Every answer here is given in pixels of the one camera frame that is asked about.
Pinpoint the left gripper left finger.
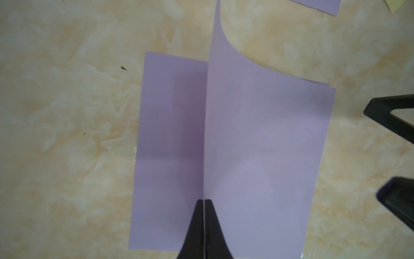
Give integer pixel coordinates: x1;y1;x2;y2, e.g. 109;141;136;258
177;200;205;259

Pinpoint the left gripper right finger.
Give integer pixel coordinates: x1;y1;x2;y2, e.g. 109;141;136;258
204;200;233;259

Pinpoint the yellow paper right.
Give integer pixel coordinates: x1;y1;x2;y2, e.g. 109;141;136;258
384;0;406;14

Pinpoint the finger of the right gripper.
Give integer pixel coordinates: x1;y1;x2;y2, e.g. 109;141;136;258
363;94;414;144
376;177;414;231

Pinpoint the purple paper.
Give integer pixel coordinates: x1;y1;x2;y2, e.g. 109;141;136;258
129;52;208;251
204;8;336;259
292;0;341;16

